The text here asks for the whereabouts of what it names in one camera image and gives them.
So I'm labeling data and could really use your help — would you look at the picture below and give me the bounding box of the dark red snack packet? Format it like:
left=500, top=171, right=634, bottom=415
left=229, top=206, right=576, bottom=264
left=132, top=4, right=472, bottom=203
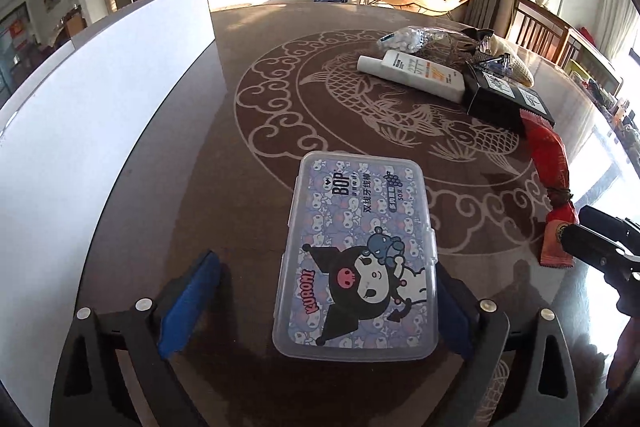
left=519, top=108, right=572, bottom=202

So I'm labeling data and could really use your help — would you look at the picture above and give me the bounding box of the wooden dining chair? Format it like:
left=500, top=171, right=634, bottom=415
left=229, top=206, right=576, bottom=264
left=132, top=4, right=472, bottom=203
left=510, top=0, right=573, bottom=62
left=560, top=27, right=623, bottom=98

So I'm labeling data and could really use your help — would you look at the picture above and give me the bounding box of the black hair clip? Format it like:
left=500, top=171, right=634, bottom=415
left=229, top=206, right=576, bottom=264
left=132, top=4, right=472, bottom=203
left=460, top=27, right=493, bottom=48

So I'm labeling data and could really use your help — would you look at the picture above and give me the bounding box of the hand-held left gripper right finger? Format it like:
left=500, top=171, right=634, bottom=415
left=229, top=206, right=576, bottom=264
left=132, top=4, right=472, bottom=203
left=435, top=259, right=581, bottom=427

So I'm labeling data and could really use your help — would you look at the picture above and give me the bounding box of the brown hair tie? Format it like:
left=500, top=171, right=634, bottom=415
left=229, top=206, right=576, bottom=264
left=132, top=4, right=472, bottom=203
left=546, top=187, right=573, bottom=210

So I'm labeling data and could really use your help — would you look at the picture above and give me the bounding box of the cream knit glove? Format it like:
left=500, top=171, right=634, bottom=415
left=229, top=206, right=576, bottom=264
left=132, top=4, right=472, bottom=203
left=487, top=34, right=536, bottom=88

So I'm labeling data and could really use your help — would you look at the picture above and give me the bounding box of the pile of small ornaments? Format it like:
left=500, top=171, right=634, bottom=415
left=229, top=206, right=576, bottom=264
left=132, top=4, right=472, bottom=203
left=595, top=82, right=640, bottom=132

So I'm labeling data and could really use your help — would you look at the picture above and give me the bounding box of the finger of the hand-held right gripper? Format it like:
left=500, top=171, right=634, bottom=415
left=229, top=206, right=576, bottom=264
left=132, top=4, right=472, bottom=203
left=577, top=206, right=640, bottom=240
left=560, top=224, right=640, bottom=278

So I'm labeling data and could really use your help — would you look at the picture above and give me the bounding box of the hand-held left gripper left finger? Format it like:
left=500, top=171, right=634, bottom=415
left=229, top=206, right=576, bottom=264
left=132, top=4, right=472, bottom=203
left=50, top=249, right=223, bottom=427

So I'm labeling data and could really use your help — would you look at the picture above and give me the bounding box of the clear bag of cotton swabs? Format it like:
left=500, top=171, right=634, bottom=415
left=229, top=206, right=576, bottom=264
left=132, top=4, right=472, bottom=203
left=378, top=26, right=451, bottom=58

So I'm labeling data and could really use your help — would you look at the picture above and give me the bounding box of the white sunscreen bottle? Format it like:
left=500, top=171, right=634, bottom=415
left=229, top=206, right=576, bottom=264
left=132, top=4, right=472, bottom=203
left=356, top=49, right=466, bottom=104

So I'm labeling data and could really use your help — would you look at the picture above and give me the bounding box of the clear plastic floss pick box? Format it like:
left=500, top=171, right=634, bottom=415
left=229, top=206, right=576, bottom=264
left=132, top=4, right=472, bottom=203
left=271, top=151, right=441, bottom=362

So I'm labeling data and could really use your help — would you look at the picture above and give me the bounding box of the black cardboard box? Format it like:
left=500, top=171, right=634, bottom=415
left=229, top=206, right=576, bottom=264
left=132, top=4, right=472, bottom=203
left=462, top=63, right=557, bottom=138

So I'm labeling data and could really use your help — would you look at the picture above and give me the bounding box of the person's right hand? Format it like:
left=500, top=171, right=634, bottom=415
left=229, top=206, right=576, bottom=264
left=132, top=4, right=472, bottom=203
left=607, top=319, right=640, bottom=388

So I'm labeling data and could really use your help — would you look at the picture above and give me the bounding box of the metallic claw hair clip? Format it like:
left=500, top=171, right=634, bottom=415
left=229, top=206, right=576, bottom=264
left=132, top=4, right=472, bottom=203
left=435, top=34, right=476, bottom=68

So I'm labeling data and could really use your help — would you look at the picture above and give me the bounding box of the pink red snack packet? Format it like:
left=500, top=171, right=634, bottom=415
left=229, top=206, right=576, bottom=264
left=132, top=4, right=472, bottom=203
left=539, top=199, right=581, bottom=268

